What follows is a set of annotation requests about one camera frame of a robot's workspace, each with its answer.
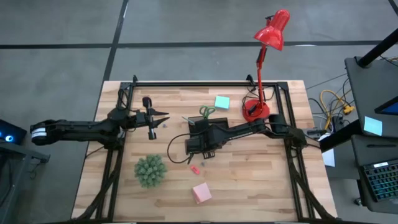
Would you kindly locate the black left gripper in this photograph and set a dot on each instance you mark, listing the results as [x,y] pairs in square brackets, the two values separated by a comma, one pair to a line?
[150,124]

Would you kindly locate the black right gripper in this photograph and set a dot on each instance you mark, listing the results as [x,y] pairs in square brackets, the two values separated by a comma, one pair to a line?
[208,154]

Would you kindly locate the red eraser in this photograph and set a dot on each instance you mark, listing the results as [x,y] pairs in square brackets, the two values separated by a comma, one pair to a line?
[195,170]

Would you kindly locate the teal pen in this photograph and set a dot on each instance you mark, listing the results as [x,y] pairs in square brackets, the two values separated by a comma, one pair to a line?
[188,120]

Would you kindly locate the pink sticky note pad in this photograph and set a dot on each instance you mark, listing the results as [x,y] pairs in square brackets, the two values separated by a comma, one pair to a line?
[201,193]

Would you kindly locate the teal sticky note pad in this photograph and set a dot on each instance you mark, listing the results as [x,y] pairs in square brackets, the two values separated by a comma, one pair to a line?
[222,102]

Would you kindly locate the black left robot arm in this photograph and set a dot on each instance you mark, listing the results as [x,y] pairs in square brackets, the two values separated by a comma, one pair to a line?
[71,130]

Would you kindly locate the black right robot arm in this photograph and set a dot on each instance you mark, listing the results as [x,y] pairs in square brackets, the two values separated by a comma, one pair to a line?
[242,129]

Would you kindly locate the black mesh desk organizer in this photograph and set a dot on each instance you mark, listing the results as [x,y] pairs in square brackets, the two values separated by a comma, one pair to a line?
[222,120]

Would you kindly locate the green succulent in patterned pot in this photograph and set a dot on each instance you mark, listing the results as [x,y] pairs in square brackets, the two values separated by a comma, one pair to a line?
[150,171]

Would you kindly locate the white paper sheet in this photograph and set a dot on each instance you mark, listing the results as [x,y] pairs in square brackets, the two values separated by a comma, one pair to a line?
[329,158]

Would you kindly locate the red desk lamp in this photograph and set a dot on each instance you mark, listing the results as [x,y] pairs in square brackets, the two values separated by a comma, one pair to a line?
[272,32]

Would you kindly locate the grey metal stand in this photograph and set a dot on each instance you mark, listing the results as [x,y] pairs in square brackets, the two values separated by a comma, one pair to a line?
[18,152]

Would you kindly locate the black computer with blue light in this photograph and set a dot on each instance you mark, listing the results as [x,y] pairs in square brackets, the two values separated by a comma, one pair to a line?
[14,132]

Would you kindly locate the light blue sticky note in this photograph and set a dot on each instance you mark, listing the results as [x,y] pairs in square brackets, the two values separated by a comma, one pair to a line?
[372,126]

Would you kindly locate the grey side desk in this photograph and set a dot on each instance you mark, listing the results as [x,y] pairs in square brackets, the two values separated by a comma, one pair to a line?
[367,93]

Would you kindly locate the laptop with lit keyboard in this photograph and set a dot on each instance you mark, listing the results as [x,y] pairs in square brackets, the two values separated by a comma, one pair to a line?
[382,182]

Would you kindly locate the black monitor with blue screen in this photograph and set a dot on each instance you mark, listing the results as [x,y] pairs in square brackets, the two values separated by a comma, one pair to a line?
[390,107]

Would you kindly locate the black monitor pole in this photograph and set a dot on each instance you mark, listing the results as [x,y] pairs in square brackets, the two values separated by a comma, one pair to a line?
[376,49]

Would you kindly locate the black aluminium table frame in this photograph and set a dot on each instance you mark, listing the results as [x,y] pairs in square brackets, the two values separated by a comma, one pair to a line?
[155,84]

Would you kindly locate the black clamp mount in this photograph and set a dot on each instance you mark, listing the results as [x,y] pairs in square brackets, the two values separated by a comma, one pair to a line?
[134,79]
[249,79]

